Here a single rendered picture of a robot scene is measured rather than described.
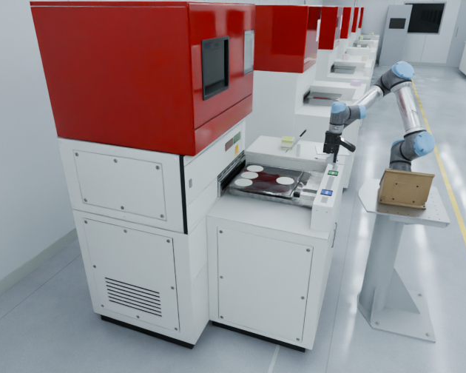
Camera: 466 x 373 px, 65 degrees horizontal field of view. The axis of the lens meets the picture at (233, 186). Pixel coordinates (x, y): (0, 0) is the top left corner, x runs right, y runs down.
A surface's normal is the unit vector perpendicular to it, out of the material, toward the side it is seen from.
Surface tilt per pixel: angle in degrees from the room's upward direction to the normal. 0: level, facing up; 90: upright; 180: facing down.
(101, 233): 90
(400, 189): 90
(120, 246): 90
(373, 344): 0
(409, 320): 0
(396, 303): 90
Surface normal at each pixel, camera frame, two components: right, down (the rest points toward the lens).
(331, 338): 0.00, -0.90
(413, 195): -0.31, 0.41
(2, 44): 0.93, 0.16
